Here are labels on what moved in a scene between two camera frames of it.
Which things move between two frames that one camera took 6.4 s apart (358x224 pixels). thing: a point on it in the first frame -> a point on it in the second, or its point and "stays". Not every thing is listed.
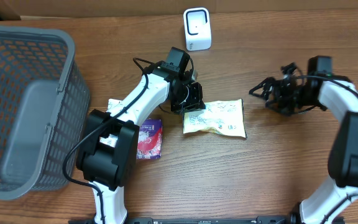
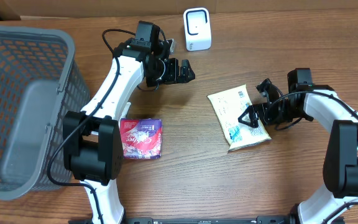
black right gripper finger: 278,106 -> 253,122
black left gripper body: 188,98 -> 165,71
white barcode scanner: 197,28 stays
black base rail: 273,219 stays
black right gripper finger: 264,88 -> 250,111
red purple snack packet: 149,142 stays
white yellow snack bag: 226,116 -> 228,106
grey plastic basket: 33,105 stays
